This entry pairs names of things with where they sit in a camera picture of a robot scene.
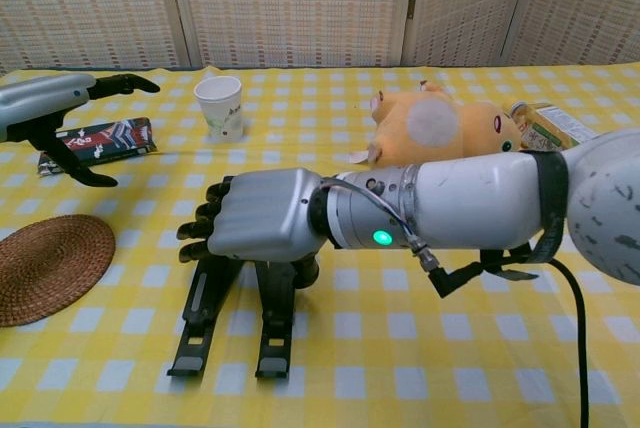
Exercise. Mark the round woven rattan coaster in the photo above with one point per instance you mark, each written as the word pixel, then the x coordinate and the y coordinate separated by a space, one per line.
pixel 50 268

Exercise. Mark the yellow plush toy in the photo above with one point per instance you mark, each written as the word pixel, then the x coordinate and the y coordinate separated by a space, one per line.
pixel 440 133

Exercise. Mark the white paper cup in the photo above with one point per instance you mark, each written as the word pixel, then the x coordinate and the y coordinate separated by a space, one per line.
pixel 220 103

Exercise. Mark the black folding laptop stand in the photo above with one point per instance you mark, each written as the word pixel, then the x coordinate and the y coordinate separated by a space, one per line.
pixel 272 318

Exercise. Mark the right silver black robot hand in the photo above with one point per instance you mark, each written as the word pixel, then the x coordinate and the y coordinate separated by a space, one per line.
pixel 265 213

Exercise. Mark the green label tea bottle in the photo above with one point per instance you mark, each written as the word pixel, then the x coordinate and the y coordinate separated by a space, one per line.
pixel 545 123

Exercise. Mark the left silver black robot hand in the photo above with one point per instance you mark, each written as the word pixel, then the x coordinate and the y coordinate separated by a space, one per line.
pixel 40 98

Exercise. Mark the black red snack packet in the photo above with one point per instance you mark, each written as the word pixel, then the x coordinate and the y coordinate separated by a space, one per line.
pixel 115 138

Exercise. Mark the brass screen hinge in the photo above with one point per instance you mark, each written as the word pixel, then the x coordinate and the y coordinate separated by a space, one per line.
pixel 412 5

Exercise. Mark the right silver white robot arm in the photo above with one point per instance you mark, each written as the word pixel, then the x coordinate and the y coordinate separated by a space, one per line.
pixel 475 208

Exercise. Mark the yellow white checkered tablecloth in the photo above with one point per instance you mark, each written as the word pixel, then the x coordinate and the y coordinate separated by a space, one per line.
pixel 400 348

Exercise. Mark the woven folding screen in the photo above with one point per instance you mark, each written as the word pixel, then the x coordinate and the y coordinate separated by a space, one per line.
pixel 290 8

